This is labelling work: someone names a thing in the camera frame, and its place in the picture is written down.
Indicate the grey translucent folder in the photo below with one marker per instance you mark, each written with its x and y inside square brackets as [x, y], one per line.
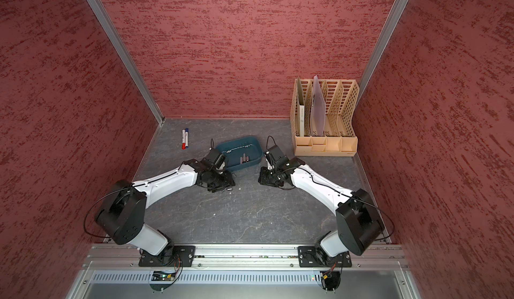
[317, 109]

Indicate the teal plastic storage box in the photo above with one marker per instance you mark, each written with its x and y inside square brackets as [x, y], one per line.
[234, 150]

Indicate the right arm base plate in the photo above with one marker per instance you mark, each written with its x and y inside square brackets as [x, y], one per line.
[315, 257]

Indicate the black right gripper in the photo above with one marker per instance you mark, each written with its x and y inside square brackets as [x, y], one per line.
[262, 178]

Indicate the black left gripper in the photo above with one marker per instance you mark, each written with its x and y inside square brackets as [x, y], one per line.
[227, 182]

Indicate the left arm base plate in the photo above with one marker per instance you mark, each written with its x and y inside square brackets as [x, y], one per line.
[174, 257]

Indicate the blue cap whiteboard marker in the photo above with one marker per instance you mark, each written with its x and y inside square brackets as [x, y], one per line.
[186, 138]

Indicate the right aluminium corner post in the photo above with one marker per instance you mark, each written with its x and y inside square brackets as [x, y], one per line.
[386, 33]

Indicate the left aluminium corner post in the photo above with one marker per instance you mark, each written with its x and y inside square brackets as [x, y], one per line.
[109, 28]

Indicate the red cap whiteboard marker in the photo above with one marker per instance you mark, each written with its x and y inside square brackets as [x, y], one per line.
[184, 136]

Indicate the aluminium corner post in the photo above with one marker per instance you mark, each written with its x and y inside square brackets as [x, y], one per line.
[109, 28]
[386, 33]

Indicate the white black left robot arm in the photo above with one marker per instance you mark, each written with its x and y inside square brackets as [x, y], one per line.
[121, 213]

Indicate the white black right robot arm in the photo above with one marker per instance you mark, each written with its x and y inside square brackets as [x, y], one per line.
[359, 222]

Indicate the beige plastic file organizer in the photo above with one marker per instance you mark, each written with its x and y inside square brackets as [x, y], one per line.
[339, 139]

